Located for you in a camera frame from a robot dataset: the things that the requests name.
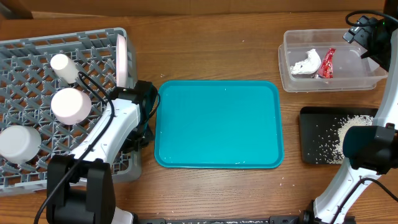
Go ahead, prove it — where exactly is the black plastic tray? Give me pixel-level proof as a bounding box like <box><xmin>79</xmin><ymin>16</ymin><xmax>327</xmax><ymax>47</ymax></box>
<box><xmin>298</xmin><ymin>106</ymin><xmax>377</xmax><ymax>165</ymax></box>

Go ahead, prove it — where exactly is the clear plastic storage bin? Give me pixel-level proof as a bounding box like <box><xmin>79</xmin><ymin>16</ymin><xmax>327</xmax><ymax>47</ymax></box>
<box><xmin>278</xmin><ymin>29</ymin><xmax>387</xmax><ymax>92</ymax></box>

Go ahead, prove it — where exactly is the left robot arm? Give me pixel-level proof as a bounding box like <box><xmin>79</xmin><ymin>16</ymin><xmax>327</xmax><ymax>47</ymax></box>
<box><xmin>40</xmin><ymin>80</ymin><xmax>160</xmax><ymax>223</ymax></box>

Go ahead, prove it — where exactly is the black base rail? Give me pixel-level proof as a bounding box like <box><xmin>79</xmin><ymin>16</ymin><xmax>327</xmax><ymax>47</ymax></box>
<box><xmin>133</xmin><ymin>215</ymin><xmax>302</xmax><ymax>224</ymax></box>

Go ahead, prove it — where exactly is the small white plate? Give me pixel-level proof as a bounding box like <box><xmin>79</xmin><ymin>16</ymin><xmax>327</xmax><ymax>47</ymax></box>
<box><xmin>50</xmin><ymin>88</ymin><xmax>91</xmax><ymax>125</ymax></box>

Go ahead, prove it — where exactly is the red snack wrapper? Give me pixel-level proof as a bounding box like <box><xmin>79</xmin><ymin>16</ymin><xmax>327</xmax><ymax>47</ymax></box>
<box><xmin>313</xmin><ymin>48</ymin><xmax>336</xmax><ymax>78</ymax></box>

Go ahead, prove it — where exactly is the grey metal bowl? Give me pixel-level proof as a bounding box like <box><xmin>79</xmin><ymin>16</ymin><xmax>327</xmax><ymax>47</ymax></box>
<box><xmin>1</xmin><ymin>125</ymin><xmax>42</xmax><ymax>164</ymax></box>

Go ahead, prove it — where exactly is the white napkin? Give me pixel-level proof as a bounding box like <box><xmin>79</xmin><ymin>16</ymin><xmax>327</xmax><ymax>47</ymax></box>
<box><xmin>290</xmin><ymin>49</ymin><xmax>322</xmax><ymax>75</ymax></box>

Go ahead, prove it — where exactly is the large white plate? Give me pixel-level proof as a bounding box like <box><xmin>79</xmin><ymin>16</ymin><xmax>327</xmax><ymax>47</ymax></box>
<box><xmin>116</xmin><ymin>34</ymin><xmax>128</xmax><ymax>88</ymax></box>

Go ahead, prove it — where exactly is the teal plastic serving tray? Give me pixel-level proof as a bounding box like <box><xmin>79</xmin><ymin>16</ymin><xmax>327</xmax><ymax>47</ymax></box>
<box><xmin>154</xmin><ymin>80</ymin><xmax>284</xmax><ymax>169</ymax></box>

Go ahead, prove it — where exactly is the grey plastic dish rack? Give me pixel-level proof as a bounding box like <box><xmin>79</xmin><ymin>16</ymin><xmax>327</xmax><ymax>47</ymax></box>
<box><xmin>1</xmin><ymin>27</ymin><xmax>127</xmax><ymax>196</ymax></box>

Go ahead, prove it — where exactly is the white paper cup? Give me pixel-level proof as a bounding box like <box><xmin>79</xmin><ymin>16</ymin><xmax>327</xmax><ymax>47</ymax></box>
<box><xmin>50</xmin><ymin>54</ymin><xmax>79</xmax><ymax>84</ymax></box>

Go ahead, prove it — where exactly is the pile of rice grains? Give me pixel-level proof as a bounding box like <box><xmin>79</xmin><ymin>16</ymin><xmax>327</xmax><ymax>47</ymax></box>
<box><xmin>312</xmin><ymin>114</ymin><xmax>374</xmax><ymax>165</ymax></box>

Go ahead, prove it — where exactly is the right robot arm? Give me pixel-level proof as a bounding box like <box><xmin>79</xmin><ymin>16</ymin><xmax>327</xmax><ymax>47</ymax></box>
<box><xmin>289</xmin><ymin>0</ymin><xmax>397</xmax><ymax>223</ymax></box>

